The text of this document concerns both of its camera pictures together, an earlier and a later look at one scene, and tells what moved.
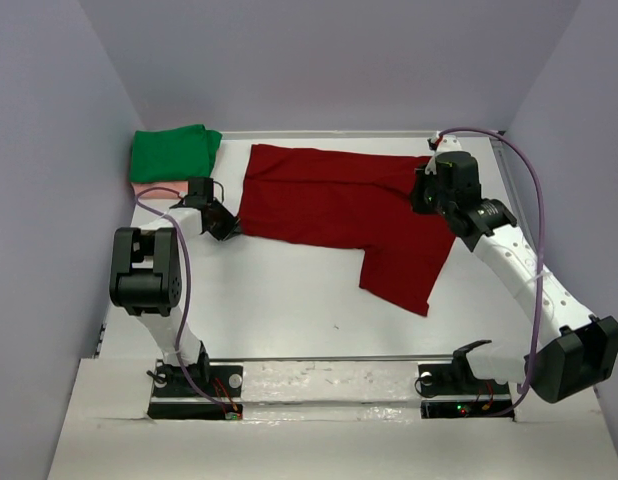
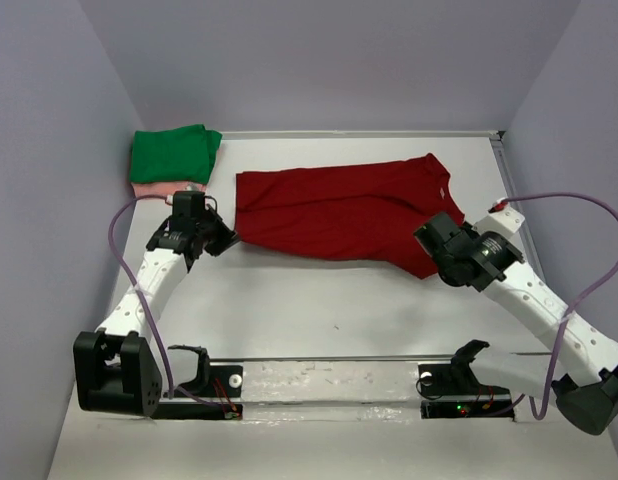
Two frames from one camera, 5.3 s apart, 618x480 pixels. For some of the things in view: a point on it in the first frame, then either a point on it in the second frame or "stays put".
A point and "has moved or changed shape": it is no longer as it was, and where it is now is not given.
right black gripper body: x=428 y=198 -> x=445 y=276
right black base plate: x=456 y=380 stays put
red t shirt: x=342 y=199 has moved or changed shape
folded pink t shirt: x=160 y=190 stays put
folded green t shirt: x=180 y=153 stays put
